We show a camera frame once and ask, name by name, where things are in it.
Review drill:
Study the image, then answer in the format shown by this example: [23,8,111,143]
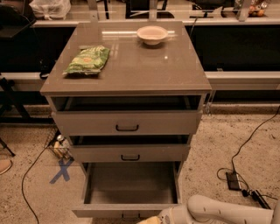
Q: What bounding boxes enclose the grey bottom drawer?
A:
[73,162,182,221]

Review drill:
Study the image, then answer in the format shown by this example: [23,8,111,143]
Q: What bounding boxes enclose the grey drawer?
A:
[73,162,182,221]
[70,135,190,162]
[53,95,202,136]

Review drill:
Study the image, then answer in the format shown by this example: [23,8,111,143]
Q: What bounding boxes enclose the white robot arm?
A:
[137,195,280,224]

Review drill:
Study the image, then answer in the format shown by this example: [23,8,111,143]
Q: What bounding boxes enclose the grey middle drawer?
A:
[70,135,190,162]

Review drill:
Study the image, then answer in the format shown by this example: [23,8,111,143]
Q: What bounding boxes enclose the grey drawer cabinet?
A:
[39,20,213,173]

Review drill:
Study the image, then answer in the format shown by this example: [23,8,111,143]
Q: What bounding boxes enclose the grey top drawer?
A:
[53,95,202,136]

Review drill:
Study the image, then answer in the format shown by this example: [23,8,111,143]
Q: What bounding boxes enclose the black power adapter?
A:
[226,172,241,191]

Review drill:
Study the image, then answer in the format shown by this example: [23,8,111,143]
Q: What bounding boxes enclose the black bar on floor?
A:
[252,190,270,209]

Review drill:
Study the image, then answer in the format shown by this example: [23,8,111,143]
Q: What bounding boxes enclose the blue tape cross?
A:
[50,158,74,185]

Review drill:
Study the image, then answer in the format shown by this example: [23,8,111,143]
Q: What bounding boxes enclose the shoe tip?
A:
[0,159,12,175]

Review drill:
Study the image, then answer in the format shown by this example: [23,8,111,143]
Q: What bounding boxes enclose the green chip bag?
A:
[64,45,110,75]

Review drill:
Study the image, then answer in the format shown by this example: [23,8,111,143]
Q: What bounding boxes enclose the white bowl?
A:
[136,25,168,46]

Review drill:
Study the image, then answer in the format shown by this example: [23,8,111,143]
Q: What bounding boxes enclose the black stand legs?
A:
[0,76,55,158]

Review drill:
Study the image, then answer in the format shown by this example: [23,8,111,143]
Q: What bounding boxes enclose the fruit pile on counter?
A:
[248,0,269,17]

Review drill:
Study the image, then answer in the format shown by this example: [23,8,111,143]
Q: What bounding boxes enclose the white plastic bag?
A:
[30,0,71,20]

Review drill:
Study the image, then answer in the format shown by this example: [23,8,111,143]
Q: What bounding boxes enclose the wire basket with bottles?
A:
[44,128,73,159]

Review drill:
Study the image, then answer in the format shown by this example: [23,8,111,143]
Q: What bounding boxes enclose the black floor cable left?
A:
[21,145,51,224]

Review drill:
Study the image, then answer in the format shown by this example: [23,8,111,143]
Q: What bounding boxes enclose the black power cable right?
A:
[216,105,280,202]

